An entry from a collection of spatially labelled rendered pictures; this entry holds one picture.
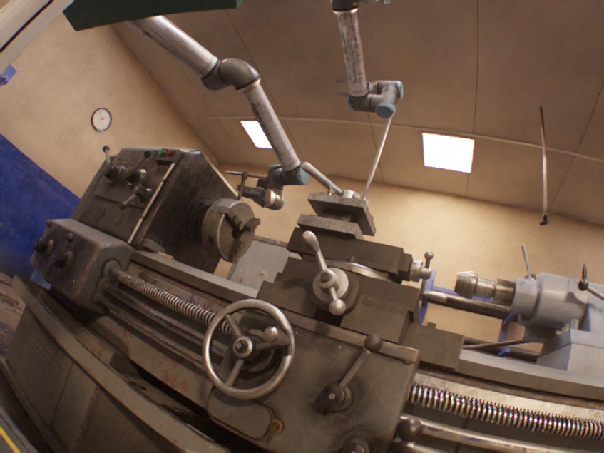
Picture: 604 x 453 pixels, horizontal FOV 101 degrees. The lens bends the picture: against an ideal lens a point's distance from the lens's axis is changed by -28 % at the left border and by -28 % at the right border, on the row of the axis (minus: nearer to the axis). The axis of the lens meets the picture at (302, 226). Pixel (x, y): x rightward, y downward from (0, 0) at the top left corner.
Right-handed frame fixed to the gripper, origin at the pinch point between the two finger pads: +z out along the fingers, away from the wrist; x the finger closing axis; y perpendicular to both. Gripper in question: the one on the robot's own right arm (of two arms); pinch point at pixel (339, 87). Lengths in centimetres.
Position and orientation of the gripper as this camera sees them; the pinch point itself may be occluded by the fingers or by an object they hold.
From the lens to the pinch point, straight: 186.5
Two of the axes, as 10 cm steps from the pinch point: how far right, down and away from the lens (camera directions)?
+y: -4.8, 3.4, -8.1
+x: 0.0, 9.2, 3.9
